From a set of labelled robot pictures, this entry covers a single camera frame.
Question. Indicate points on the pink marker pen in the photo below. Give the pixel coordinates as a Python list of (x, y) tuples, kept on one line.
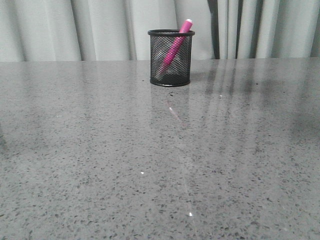
[(186, 26)]

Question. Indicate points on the black mesh pen holder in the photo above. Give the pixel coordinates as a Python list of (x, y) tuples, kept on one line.
[(178, 73)]

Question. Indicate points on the grey curtain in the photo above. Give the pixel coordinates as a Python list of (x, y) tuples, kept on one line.
[(108, 30)]

